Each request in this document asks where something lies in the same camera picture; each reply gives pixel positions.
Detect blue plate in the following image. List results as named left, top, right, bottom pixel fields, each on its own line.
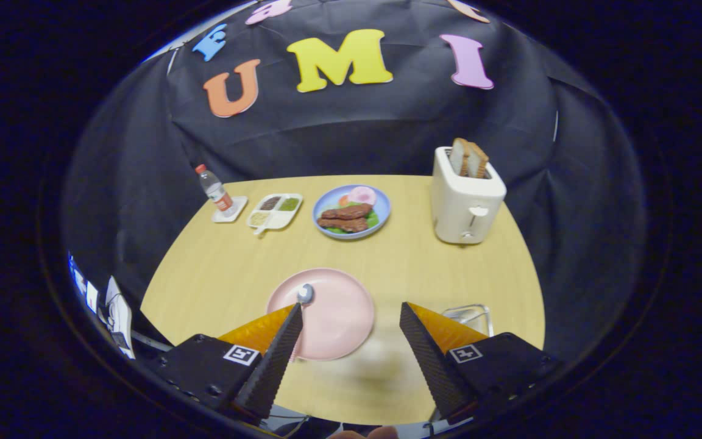
left=312, top=184, right=392, bottom=240

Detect pink plate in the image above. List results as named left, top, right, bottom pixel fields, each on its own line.
left=266, top=268, right=376, bottom=362

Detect pink ham slice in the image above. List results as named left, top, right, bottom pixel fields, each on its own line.
left=347, top=186, right=378, bottom=207

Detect pink handled spoon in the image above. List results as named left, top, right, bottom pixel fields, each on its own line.
left=295, top=283, right=316, bottom=324

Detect green lettuce leaf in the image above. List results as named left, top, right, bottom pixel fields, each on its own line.
left=327, top=207, right=380, bottom=235

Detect clear plastic tray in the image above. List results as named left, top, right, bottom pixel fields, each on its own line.
left=442, top=304, right=495, bottom=337

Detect toast bread slice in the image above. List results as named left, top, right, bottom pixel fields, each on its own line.
left=449, top=137, right=470, bottom=177
left=466, top=141, right=490, bottom=179

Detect clear water bottle red label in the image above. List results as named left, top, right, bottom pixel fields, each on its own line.
left=195, top=163, right=235, bottom=214

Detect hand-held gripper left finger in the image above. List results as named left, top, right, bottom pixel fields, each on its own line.
left=144, top=302, right=304, bottom=426

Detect white toaster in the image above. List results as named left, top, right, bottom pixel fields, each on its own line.
left=430, top=146, right=508, bottom=246

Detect white square coaster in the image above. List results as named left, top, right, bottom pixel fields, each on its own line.
left=211, top=196, right=249, bottom=224

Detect white paper sheets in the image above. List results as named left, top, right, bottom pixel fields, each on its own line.
left=104, top=276, right=137, bottom=360

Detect white divided condiment tray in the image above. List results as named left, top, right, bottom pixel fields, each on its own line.
left=246, top=193, right=304, bottom=236

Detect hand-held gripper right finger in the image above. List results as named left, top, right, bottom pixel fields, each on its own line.
left=399, top=301, right=562, bottom=426

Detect brown meat slice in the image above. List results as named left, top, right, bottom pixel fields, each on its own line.
left=317, top=216, right=369, bottom=234
left=321, top=204, right=374, bottom=221

